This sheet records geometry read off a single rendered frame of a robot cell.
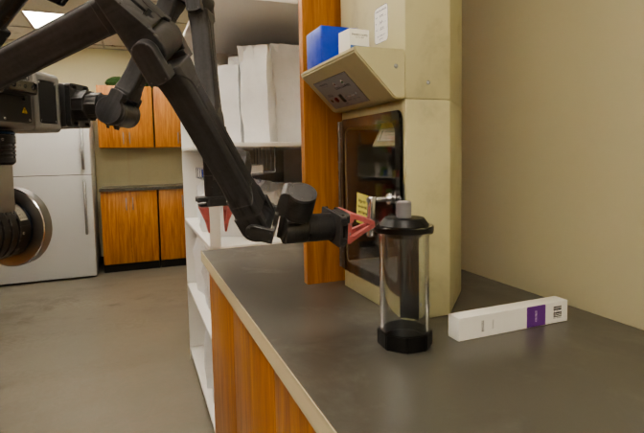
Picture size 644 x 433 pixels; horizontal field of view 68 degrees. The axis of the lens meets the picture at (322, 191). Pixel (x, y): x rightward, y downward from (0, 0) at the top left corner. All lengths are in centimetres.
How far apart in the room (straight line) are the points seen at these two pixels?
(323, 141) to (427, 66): 41
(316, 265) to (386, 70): 60
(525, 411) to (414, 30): 71
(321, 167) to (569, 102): 63
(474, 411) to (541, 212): 69
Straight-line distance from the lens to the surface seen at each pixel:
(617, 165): 119
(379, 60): 99
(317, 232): 95
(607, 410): 82
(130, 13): 79
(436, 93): 105
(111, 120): 141
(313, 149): 130
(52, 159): 579
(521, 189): 137
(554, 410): 79
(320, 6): 137
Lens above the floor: 130
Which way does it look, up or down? 4 degrees down
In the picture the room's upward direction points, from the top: 1 degrees counter-clockwise
